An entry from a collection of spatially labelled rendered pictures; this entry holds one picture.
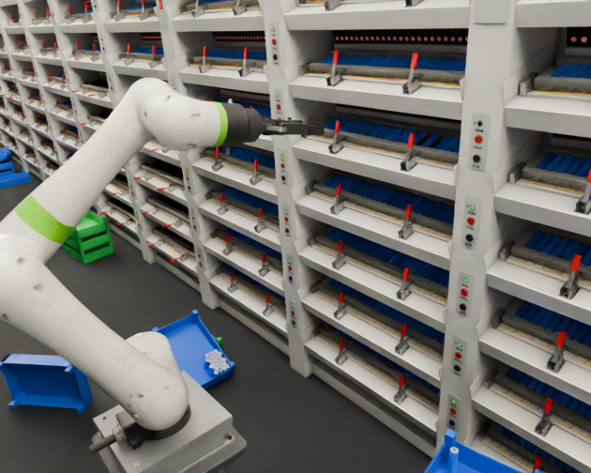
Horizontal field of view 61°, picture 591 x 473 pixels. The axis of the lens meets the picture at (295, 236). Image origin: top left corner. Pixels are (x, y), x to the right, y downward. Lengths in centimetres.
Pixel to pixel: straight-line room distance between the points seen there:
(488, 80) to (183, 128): 63
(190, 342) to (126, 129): 124
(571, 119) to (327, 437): 125
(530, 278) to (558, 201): 19
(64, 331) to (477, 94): 95
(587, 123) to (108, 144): 93
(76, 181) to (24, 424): 126
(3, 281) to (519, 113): 102
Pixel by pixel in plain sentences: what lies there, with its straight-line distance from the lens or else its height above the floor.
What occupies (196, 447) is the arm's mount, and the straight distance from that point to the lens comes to 141.
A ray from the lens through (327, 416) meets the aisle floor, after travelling 192.
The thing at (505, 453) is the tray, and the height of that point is 18.
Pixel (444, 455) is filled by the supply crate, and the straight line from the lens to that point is 125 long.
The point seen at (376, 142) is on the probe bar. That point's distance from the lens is 146.
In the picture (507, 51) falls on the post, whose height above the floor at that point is 123.
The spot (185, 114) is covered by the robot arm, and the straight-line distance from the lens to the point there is 101.
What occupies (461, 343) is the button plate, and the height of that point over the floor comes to 51.
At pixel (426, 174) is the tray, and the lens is 131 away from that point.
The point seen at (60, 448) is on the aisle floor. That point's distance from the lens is 205.
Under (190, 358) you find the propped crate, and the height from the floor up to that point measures 7.
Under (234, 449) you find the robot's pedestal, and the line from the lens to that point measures 146.
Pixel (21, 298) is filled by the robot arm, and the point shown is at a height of 89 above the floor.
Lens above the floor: 133
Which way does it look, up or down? 24 degrees down
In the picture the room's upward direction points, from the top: 4 degrees counter-clockwise
